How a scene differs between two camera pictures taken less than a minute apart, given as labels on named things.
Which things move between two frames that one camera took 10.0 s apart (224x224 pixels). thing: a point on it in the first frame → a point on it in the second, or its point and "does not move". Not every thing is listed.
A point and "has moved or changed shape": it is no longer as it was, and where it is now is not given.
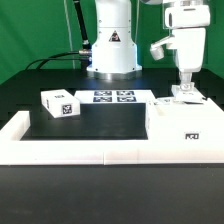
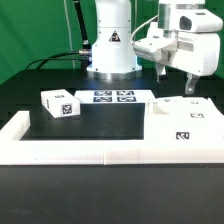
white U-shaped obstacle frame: (15, 151) does not move
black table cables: (56, 59) does not move
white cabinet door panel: (189, 96) has moved or changed shape
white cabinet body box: (184, 125) does not move
